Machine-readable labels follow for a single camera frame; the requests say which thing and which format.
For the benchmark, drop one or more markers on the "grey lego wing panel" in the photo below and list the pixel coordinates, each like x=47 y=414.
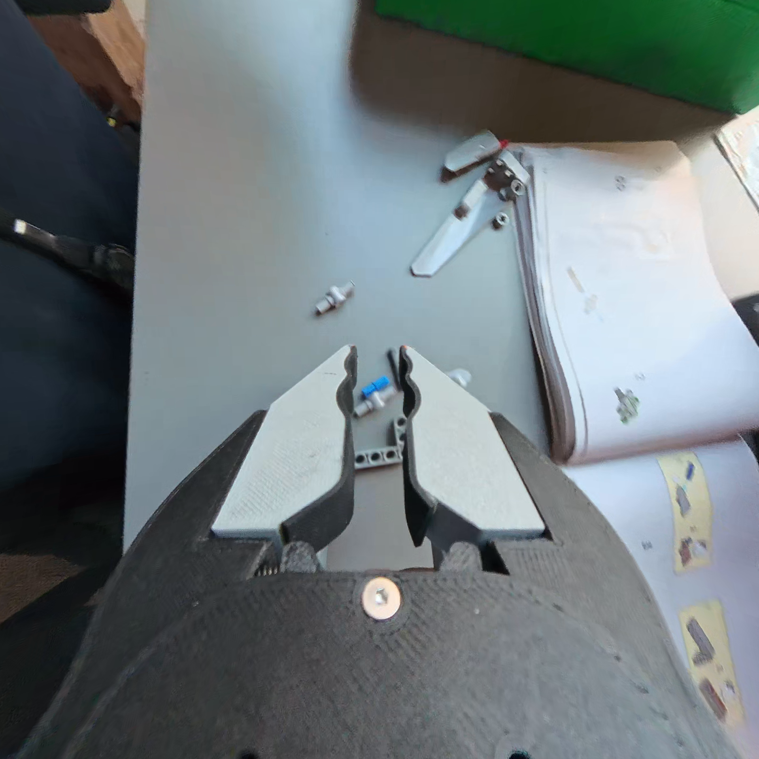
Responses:
x=450 y=237

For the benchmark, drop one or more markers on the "person's dark trouser leg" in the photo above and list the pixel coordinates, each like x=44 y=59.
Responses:
x=53 y=356

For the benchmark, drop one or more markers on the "grey lego bracket piece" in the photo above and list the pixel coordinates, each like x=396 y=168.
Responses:
x=509 y=169

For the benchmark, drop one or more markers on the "grey L-shaped lego beam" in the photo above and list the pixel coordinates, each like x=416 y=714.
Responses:
x=376 y=458

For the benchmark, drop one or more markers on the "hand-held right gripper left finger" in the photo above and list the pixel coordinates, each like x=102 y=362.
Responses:
x=284 y=456

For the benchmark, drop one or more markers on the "grey lego panel red tip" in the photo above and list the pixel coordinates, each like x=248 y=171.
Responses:
x=471 y=151

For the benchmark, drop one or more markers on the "grey lego axle connector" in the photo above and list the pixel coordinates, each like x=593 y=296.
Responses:
x=335 y=297

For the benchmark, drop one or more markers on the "black lego pin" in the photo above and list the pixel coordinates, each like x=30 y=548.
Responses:
x=392 y=364

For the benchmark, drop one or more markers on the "green box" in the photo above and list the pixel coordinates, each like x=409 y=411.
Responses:
x=563 y=41

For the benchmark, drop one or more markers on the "lego instruction booklet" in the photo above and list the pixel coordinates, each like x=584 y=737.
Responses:
x=628 y=267

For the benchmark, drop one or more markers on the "small grey lego piece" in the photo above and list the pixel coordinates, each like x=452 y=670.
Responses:
x=461 y=376

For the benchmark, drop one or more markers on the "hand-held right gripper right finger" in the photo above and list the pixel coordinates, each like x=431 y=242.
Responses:
x=474 y=462

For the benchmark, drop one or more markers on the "blue pin grey connector piece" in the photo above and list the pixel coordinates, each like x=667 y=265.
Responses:
x=373 y=394

